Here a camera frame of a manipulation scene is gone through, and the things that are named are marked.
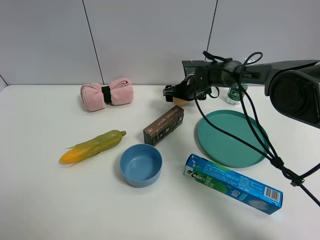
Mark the blue bowl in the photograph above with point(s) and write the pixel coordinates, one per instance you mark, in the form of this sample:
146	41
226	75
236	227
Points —
141	165

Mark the blue toothpaste box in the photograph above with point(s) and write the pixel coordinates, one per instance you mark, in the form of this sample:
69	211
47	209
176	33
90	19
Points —
233	184

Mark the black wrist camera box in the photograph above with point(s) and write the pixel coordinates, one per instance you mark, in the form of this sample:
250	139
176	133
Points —
189	66

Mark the toy corn cob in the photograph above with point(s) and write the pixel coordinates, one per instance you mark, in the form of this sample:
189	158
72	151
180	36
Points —
92	147

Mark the tan round fruit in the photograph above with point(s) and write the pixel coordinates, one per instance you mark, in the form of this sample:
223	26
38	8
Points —
179	101

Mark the pink rolled towel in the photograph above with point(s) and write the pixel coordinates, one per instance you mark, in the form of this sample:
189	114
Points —
96	97

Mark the clear water bottle green label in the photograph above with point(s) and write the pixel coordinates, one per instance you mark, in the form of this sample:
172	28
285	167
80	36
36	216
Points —
233	94

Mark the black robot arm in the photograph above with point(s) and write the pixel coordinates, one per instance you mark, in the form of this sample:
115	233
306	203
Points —
293	86

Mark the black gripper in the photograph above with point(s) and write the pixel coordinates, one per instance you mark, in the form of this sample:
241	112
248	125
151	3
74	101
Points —
197	86

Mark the brown cardboard box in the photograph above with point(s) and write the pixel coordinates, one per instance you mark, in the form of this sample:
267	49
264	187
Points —
163	126

